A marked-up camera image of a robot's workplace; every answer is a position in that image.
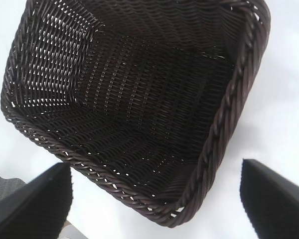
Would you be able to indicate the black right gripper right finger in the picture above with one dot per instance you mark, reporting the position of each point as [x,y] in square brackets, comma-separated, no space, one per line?
[276,206]

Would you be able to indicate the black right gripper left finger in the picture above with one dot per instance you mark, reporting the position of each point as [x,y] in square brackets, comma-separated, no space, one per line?
[27,214]

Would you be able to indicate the dark brown wicker basket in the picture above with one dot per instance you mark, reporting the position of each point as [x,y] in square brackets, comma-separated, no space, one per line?
[139,87]

